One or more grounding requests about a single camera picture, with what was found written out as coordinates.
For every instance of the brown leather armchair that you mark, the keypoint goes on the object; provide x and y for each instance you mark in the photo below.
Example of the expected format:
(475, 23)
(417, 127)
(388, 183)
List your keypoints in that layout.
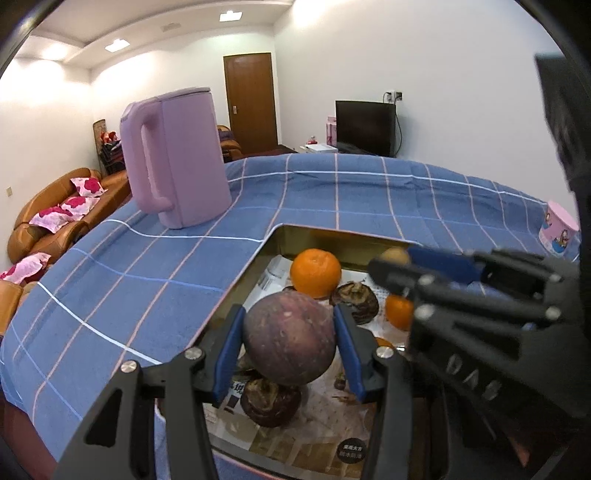
(231, 145)

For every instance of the black television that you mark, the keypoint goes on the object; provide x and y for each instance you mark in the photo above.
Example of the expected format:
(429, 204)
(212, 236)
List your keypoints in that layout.
(364, 127)

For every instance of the purple electric kettle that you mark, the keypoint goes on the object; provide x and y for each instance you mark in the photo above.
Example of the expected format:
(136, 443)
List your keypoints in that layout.
(184, 157)

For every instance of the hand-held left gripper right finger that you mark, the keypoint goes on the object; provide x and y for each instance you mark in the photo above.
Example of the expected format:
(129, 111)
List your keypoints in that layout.
(351, 350)

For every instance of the small pink floral pillow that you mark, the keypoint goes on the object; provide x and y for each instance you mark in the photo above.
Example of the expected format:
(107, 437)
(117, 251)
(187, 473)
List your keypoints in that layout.
(87, 186)

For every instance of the brown wooden door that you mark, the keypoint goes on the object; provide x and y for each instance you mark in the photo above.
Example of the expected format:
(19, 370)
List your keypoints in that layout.
(251, 101)

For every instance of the dark brown water chestnut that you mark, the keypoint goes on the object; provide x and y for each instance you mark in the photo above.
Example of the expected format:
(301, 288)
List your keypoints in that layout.
(270, 404)
(358, 300)

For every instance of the tall pink box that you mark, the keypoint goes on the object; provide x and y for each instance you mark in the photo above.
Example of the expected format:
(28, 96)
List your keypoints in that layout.
(330, 130)

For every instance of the white flat box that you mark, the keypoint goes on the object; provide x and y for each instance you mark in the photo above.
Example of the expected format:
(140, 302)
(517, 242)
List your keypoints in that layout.
(317, 147)

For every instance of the small greenish brown fruit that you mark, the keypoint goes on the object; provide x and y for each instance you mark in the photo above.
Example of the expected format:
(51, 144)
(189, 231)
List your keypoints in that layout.
(395, 254)

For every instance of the blue checked tablecloth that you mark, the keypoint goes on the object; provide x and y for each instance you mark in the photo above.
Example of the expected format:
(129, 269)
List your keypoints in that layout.
(184, 258)

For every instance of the long pink floral pillow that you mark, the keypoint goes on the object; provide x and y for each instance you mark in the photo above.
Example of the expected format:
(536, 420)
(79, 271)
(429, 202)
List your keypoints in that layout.
(57, 212)

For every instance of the purple round passion fruit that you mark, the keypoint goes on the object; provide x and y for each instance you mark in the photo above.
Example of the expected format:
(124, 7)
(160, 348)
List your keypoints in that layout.
(288, 337)

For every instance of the pink metal tin box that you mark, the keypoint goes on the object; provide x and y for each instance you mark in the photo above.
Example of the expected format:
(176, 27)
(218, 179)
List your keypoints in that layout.
(323, 240)

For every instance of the rack with clothes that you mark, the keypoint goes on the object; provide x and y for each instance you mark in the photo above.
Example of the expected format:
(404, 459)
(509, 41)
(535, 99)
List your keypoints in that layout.
(108, 150)

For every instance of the printed paper leaflet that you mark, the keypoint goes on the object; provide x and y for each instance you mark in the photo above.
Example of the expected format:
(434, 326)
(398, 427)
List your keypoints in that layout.
(314, 443)

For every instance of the pink cartoon cup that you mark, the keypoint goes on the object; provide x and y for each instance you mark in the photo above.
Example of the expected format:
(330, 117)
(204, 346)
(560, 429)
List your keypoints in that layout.
(558, 230)

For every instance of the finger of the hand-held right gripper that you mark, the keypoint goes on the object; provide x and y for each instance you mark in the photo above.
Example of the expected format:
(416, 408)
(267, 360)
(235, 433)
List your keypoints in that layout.
(443, 265)
(397, 277)

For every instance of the wall power socket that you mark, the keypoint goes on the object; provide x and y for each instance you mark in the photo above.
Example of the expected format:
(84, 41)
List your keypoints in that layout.
(393, 96)

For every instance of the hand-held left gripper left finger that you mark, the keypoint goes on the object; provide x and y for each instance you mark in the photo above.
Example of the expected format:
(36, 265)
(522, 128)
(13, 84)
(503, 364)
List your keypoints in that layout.
(231, 350)

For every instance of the square ceiling downlight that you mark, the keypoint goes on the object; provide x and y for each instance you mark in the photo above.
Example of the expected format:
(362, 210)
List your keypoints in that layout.
(231, 15)
(116, 45)

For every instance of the large orange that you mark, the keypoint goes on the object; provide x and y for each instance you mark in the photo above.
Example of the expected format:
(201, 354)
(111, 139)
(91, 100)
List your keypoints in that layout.
(316, 272)

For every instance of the ceiling air vent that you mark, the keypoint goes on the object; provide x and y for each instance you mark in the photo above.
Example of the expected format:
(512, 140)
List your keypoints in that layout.
(169, 26)

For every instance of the long brown leather sofa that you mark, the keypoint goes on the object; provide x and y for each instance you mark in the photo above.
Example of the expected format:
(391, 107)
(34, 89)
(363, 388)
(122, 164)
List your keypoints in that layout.
(55, 240)

